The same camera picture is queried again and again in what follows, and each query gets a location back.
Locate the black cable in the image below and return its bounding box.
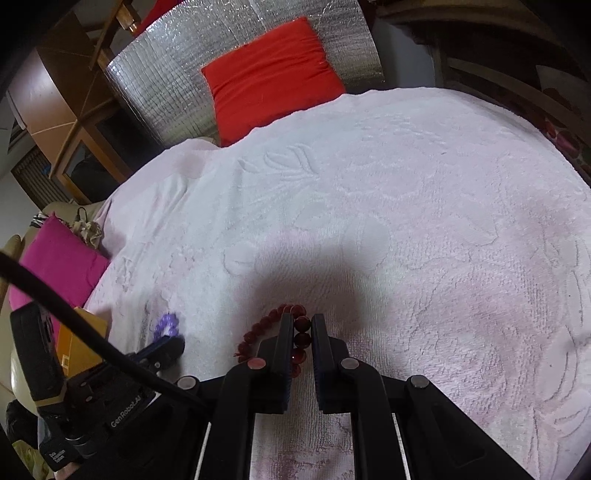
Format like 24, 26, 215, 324
0, 249, 208, 409

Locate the red bead bracelet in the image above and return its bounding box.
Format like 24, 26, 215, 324
233, 303, 311, 378

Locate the large red cushion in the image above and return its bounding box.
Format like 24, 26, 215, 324
134, 0, 185, 31

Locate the patterned crumpled cloth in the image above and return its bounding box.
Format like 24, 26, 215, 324
69, 219, 105, 252

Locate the orange cardboard box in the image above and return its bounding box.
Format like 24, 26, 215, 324
53, 307, 110, 374

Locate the wooden cabinet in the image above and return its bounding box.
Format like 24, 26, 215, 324
7, 9, 134, 204

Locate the pale pink textured blanket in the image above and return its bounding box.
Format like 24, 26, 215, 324
85, 85, 591, 480

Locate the red square cushion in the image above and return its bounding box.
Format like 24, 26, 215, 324
201, 17, 347, 147

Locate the wooden shelf unit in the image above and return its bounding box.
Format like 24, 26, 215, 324
379, 0, 591, 185

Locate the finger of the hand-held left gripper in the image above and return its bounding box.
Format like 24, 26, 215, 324
134, 336, 185, 370

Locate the white and purple bead bracelet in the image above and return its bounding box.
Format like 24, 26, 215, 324
143, 313, 180, 343

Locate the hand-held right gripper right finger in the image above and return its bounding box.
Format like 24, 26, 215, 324
310, 314, 532, 480

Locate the silver foil insulation mat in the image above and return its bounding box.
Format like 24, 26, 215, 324
104, 0, 384, 148

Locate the woven rattan drawer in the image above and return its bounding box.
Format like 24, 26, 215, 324
11, 148, 51, 195

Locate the wooden chair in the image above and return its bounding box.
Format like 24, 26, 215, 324
115, 0, 145, 35

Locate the pink cushion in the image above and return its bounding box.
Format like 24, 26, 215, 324
9, 212, 110, 315

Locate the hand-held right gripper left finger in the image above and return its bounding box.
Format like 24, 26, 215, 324
139, 313, 295, 480

